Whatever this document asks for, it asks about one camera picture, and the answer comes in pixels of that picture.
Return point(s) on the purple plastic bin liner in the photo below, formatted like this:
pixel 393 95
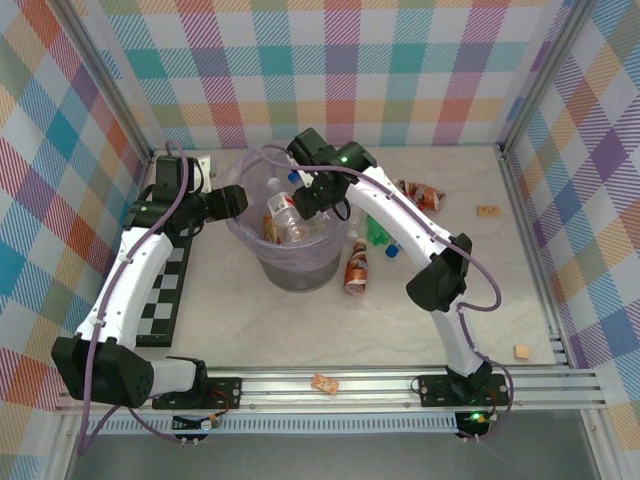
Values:
pixel 240 225

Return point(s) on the clear bottle red label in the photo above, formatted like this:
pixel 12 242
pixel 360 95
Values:
pixel 282 204

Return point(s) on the gold red label bottle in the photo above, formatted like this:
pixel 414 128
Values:
pixel 271 229

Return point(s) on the green soda bottle yellow cap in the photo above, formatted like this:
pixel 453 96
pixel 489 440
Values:
pixel 377 235

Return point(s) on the purple trash bin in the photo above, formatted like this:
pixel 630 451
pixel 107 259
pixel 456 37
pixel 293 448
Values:
pixel 300 280

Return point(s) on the brown coffee drink bottle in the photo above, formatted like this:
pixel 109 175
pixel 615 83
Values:
pixel 357 265

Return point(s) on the clear bottle blue cap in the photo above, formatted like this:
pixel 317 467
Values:
pixel 393 251

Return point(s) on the brown tea bottle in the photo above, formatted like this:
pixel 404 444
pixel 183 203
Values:
pixel 422 194

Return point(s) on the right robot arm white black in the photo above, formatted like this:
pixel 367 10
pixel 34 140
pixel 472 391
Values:
pixel 390 210

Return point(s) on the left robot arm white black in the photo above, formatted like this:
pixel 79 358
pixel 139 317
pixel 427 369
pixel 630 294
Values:
pixel 135 275

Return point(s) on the small clear bottle white cap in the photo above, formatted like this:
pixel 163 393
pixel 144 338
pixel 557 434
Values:
pixel 353 233

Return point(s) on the black grey checkerboard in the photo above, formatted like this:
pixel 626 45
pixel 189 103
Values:
pixel 162 305

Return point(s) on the tan cracker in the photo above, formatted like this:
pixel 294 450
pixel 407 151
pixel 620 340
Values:
pixel 489 211

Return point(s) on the left small circuit board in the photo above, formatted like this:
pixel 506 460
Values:
pixel 192 425

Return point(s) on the small circuit board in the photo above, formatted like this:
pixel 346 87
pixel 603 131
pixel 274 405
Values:
pixel 192 425
pixel 475 419

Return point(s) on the small tan wooden cube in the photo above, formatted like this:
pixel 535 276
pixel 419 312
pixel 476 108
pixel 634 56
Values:
pixel 522 352

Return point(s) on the right small circuit board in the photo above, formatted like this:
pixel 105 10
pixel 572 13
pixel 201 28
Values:
pixel 475 419

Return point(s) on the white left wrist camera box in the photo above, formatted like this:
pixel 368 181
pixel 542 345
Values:
pixel 205 167

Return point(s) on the left aluminium side rail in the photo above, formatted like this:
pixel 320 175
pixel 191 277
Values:
pixel 145 175

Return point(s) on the aluminium side rail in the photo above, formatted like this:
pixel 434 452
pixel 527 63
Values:
pixel 538 265
pixel 145 175

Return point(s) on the left aluminium frame post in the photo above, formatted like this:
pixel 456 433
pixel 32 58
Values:
pixel 107 80

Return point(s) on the aluminium frame post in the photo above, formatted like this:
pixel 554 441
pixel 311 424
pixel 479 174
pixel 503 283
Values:
pixel 547 75
pixel 107 80

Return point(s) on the orange wrapper on rail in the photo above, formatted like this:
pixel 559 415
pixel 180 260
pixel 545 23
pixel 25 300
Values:
pixel 325 384

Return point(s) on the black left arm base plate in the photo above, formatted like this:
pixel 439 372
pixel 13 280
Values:
pixel 225 390

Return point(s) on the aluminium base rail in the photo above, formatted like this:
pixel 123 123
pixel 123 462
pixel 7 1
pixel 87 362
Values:
pixel 375 395

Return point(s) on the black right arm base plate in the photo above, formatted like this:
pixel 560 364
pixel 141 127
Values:
pixel 435 390

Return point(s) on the right aluminium side rail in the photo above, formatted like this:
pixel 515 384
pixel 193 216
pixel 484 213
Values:
pixel 538 265

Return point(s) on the right aluminium frame post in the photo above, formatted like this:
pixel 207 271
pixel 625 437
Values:
pixel 547 75

